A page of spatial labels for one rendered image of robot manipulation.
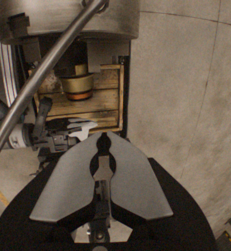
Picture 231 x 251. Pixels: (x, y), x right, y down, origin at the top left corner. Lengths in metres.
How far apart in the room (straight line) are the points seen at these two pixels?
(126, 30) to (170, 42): 1.47
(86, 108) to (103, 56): 0.31
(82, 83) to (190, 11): 1.68
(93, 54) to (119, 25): 0.13
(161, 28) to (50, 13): 1.51
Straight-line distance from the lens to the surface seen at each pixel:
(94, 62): 0.38
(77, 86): 0.37
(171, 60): 1.77
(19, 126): 0.47
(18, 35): 0.29
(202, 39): 2.02
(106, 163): 0.71
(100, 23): 0.25
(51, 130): 0.43
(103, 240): 1.10
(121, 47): 0.39
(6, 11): 0.30
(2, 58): 1.39
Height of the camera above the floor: 1.48
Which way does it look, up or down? 58 degrees down
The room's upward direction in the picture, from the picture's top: 154 degrees clockwise
